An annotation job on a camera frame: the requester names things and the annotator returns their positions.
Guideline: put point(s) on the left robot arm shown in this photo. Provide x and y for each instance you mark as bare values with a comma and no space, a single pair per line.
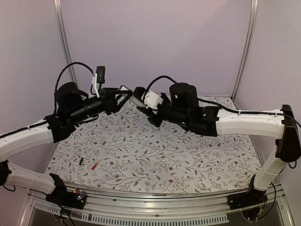
75,107

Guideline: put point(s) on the red orange battery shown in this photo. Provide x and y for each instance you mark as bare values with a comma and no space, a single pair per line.
95,165

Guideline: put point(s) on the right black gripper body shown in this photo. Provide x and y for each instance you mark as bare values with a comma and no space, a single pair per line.
155,121

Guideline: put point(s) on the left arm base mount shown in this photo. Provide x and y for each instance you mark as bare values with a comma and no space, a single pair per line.
63,198

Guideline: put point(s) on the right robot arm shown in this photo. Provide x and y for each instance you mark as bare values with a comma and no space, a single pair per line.
182,108

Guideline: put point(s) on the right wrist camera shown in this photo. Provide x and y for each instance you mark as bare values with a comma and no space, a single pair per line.
148,99

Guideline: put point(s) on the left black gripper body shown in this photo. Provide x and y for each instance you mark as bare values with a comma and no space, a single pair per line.
106,107

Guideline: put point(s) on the white remote control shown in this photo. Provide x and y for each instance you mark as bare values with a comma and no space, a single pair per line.
132,99

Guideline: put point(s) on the floral patterned table mat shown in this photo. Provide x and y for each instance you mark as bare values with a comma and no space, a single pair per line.
133,155

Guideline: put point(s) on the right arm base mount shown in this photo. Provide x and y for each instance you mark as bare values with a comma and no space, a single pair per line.
249,198

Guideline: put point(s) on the front aluminium rail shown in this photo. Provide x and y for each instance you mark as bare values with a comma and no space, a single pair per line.
105,207

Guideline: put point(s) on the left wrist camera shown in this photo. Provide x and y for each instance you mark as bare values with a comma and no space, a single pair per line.
98,80

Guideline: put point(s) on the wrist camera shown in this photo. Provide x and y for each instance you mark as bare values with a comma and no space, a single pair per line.
148,99
98,80

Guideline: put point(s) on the right aluminium frame post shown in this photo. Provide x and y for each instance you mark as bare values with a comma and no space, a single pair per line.
246,49

